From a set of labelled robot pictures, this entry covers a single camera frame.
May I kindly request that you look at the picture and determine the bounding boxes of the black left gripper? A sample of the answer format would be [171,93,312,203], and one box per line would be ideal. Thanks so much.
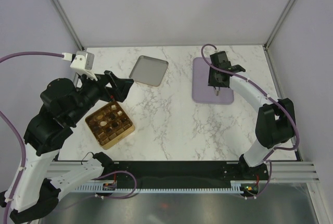
[69,68,135,124]

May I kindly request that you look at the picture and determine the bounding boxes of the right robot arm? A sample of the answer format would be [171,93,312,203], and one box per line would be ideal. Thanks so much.
[206,51,296,180]

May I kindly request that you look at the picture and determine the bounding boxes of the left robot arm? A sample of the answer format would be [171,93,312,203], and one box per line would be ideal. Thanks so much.
[1,71,134,223]

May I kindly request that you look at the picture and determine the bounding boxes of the lilac plastic tray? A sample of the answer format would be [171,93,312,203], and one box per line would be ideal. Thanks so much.
[192,57,234,105]

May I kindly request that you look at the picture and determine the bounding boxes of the silver tin lid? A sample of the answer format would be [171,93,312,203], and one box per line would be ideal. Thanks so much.
[129,55,169,86]

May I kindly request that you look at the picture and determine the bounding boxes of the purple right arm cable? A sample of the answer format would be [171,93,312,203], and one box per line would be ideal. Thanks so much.
[201,43,300,164]

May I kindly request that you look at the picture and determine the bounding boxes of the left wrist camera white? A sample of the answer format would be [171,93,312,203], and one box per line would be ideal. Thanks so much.
[70,51,97,81]

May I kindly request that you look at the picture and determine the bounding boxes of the white slotted cable duct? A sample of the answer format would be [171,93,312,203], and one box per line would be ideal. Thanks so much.
[73,181,259,194]

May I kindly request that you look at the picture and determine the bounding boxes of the left aluminium frame post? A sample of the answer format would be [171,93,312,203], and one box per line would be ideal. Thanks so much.
[50,0,85,51]

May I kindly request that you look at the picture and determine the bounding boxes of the aluminium frame post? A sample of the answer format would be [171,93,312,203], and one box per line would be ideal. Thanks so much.
[50,0,85,51]
[263,0,297,51]

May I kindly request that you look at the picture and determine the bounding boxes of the right aluminium frame post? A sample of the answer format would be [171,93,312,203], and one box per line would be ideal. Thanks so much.
[263,0,297,51]

